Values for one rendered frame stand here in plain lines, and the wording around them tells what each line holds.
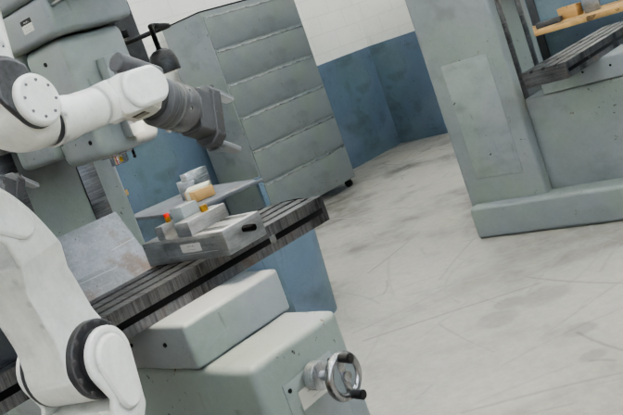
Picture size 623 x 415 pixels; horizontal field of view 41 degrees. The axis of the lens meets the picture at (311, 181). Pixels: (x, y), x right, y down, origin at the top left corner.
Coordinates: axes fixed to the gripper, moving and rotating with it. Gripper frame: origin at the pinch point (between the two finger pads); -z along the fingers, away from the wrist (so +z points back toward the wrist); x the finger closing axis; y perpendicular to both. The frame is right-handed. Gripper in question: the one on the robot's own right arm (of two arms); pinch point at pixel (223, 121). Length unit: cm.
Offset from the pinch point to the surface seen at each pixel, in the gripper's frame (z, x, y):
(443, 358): -207, -37, 68
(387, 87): -695, 312, 313
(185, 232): -45, -2, 55
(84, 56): -12, 39, 51
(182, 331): -30, -31, 46
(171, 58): -22, 33, 31
